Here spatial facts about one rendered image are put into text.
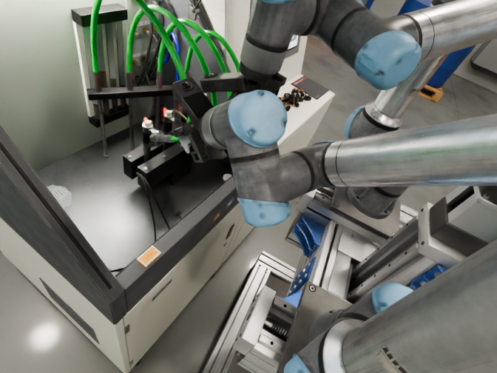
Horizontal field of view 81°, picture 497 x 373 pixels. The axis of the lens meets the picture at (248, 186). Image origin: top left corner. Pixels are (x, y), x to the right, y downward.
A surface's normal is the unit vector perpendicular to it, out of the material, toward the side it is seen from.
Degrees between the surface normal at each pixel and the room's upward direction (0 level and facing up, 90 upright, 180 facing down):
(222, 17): 90
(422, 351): 90
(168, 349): 0
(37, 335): 0
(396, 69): 90
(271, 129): 45
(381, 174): 104
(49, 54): 90
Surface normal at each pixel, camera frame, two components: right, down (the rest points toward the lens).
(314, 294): 0.26, -0.65
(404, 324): -0.96, -0.26
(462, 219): -0.40, 0.61
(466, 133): -0.77, -0.38
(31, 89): 0.80, 0.56
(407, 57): 0.43, 0.75
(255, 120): 0.48, 0.07
